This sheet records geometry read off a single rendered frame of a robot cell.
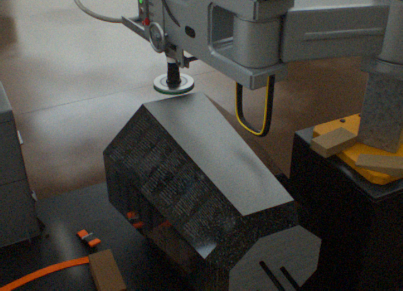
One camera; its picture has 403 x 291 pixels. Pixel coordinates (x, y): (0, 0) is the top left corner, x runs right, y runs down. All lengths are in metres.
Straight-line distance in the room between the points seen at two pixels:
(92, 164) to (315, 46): 2.09
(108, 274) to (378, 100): 1.54
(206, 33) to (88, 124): 2.17
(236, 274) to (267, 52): 0.86
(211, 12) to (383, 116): 0.90
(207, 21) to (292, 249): 0.98
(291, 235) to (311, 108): 2.51
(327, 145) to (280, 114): 1.93
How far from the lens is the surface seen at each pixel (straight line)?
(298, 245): 2.10
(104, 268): 2.75
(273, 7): 1.97
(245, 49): 2.03
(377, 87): 2.39
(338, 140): 2.44
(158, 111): 2.61
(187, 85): 2.73
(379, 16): 2.18
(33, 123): 4.34
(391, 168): 2.34
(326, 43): 2.12
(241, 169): 2.18
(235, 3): 2.01
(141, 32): 2.84
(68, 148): 3.93
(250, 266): 2.03
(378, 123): 2.46
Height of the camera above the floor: 2.09
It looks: 33 degrees down
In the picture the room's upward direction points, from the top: straight up
